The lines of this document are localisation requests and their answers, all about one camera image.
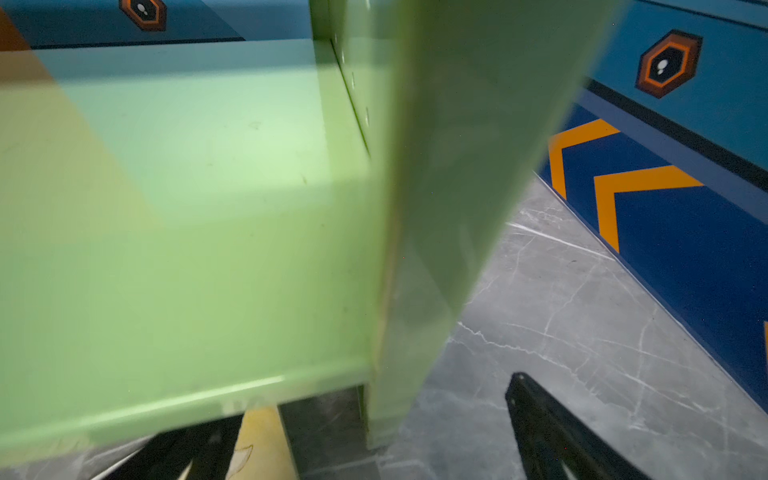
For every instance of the yellow Chinese history picture book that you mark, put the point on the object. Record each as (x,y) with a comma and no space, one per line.
(262,450)

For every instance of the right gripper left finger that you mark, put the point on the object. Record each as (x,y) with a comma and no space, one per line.
(203,451)

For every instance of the green desktop shelf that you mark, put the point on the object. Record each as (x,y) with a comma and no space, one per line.
(214,206)

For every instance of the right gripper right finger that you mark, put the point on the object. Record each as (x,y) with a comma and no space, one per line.
(553,443)

